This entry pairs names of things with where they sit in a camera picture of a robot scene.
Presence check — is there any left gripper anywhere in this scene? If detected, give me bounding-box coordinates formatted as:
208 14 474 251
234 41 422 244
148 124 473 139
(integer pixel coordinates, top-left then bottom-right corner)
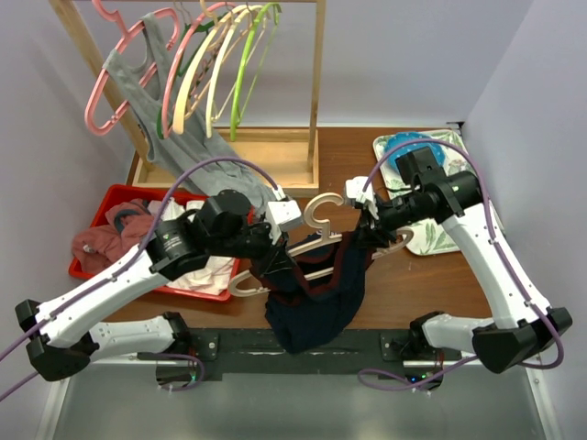
209 214 297 277

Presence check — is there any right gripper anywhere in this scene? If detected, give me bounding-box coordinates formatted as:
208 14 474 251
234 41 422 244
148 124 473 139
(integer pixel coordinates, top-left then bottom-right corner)
353 189 433 249

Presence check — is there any beige plastic hanger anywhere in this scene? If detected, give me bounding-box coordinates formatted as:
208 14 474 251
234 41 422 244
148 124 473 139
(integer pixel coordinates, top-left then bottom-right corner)
227 192 415 299

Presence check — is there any navy tank top red trim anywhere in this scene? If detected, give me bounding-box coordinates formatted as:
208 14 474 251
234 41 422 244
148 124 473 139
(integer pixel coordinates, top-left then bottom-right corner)
250 231 375 354

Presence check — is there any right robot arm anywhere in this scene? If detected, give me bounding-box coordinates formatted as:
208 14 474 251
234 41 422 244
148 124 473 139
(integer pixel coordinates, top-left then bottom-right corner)
357 140 573 374

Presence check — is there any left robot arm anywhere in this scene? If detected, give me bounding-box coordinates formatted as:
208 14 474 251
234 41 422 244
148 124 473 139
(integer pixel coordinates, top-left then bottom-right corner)
16 190 303 381

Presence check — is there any grey tank top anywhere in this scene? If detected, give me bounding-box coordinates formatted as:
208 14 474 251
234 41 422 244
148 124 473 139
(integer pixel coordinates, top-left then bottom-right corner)
103 13 276 215

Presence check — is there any pink plastic hanger with top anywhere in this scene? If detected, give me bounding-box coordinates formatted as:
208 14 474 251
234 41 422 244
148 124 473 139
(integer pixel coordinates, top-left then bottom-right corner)
84 0 180 136

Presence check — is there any cream white hanger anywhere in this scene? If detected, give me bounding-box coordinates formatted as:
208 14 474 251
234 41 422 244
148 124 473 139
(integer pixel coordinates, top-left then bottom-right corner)
205 5 261 138

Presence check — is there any cream plastic hanger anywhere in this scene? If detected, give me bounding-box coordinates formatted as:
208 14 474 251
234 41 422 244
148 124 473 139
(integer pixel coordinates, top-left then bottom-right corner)
172 1 244 135

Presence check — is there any lime green hanger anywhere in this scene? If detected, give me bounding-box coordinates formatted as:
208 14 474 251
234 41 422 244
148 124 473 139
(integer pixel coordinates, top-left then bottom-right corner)
229 2 282 141

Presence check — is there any dark green hanger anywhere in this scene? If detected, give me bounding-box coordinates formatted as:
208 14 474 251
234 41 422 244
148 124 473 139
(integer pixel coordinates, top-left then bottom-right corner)
157 13 214 139

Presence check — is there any floral serving tray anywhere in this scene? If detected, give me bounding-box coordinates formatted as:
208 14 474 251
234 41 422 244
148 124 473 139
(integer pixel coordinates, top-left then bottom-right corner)
372 128 472 256

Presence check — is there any white crumpled garment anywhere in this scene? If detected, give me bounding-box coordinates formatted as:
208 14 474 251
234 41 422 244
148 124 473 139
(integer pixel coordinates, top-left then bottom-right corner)
161 197 235 296

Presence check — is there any blue dotted plate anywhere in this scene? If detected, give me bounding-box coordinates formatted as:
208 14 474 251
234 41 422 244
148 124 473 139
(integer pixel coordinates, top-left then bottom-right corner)
383 131 446 172

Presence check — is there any wooden clothes rack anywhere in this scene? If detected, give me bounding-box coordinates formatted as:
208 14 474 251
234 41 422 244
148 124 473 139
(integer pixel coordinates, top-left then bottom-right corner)
50 1 327 198

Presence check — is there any dusty red garment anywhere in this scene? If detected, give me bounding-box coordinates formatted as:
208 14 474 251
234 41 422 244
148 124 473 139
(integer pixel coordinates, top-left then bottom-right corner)
72 199 153 274

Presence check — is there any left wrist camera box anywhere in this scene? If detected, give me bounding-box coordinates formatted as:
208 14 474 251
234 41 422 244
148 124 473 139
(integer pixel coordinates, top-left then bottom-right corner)
266 198 304 236

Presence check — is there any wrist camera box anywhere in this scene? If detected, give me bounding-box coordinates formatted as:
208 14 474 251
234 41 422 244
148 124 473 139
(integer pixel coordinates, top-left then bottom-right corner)
266 198 304 236
343 176 377 215

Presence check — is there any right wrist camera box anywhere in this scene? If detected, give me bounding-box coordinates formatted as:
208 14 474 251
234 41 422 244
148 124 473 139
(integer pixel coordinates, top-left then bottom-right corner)
343 176 377 215

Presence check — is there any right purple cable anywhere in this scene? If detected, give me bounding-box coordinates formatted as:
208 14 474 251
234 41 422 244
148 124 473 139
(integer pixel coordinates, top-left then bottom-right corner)
357 139 565 393

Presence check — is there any black mounting base plate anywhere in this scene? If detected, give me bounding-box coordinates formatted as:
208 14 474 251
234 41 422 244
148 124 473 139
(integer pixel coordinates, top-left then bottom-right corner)
155 327 462 384

